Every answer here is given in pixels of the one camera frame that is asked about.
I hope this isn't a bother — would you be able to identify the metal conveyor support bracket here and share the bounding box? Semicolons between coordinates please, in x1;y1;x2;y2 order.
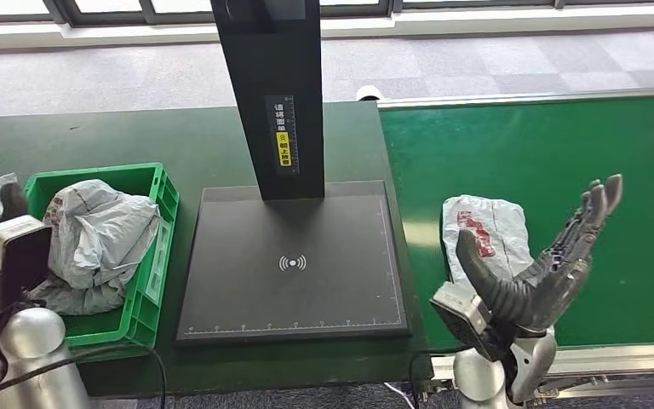
530;375;654;409

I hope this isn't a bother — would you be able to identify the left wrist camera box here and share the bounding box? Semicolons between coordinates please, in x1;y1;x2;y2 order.
0;215;54;308

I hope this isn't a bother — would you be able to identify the black inbound scanning machine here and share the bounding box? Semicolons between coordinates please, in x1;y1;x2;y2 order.
175;0;411;345

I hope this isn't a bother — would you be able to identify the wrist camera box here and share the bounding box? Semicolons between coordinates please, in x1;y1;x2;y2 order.
0;215;54;308
430;280;508;362

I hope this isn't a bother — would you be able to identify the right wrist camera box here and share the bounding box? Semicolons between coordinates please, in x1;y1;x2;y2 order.
430;280;508;362

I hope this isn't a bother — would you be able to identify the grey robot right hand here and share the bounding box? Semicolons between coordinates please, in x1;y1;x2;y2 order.
455;173;624;334

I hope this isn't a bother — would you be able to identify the yellow and white column label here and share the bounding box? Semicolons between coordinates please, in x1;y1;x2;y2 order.
265;95;301;175

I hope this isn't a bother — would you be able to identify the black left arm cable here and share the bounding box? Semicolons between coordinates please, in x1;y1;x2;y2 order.
0;344;169;409

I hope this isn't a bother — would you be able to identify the dark window frame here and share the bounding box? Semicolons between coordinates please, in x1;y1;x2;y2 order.
0;0;654;28

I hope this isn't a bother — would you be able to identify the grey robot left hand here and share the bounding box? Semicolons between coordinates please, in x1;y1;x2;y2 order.
0;181;30;222

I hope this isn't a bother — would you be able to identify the grey parcel bag red print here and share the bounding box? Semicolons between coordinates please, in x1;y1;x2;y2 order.
441;194;535;291
42;179;163;291

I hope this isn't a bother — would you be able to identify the green conveyor belt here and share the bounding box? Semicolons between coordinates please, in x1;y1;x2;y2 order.
379;95;654;349

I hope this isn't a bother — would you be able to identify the aluminium conveyor side rail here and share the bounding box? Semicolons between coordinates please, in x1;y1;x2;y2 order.
431;344;654;380
376;87;654;109

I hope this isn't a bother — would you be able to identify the green plastic crate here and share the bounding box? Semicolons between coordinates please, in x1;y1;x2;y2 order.
22;162;181;350

